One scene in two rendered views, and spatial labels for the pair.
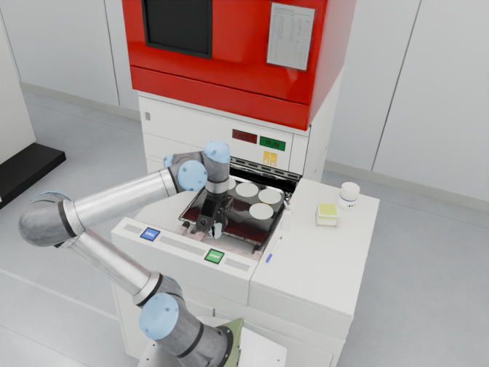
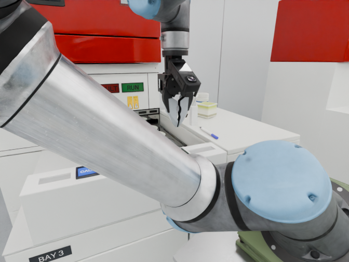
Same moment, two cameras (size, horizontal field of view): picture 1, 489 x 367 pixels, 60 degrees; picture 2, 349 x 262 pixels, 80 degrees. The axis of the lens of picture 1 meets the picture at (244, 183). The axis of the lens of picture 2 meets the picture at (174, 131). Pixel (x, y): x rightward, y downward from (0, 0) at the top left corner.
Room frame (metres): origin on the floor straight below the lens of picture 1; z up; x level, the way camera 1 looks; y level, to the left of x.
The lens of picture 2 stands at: (0.60, 0.50, 1.23)
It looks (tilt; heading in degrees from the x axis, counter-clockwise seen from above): 19 degrees down; 316
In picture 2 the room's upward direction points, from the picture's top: straight up
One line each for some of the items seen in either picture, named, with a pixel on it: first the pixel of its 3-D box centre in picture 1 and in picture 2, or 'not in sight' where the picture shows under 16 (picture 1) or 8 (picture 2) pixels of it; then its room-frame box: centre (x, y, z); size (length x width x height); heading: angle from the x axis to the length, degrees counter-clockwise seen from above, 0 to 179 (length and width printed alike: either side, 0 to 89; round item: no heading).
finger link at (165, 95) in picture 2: not in sight; (170, 96); (1.02, 0.11, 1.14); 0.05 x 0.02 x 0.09; 69
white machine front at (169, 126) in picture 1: (218, 143); (82, 106); (1.65, 0.13, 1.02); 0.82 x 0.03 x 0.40; 70
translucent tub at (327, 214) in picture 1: (326, 215); (206, 109); (1.22, -0.32, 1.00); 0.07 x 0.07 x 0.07; 0
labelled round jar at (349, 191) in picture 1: (348, 196); (202, 101); (1.33, -0.42, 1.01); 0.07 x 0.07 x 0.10
